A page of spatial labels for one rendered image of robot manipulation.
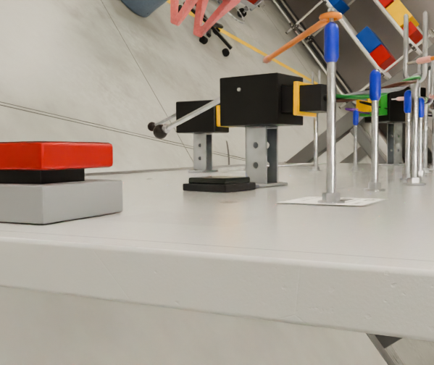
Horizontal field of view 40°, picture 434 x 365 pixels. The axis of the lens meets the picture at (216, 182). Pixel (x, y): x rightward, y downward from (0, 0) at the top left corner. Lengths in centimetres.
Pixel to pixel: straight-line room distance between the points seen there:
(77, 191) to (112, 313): 50
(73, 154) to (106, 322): 49
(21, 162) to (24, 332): 42
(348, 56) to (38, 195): 856
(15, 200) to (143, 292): 9
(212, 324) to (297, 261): 75
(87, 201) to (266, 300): 13
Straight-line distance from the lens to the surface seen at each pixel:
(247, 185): 45
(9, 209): 27
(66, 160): 27
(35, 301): 70
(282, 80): 48
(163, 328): 82
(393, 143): 119
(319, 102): 47
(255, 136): 50
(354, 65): 871
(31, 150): 26
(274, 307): 17
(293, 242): 20
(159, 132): 57
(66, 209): 27
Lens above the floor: 127
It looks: 23 degrees down
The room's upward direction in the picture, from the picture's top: 50 degrees clockwise
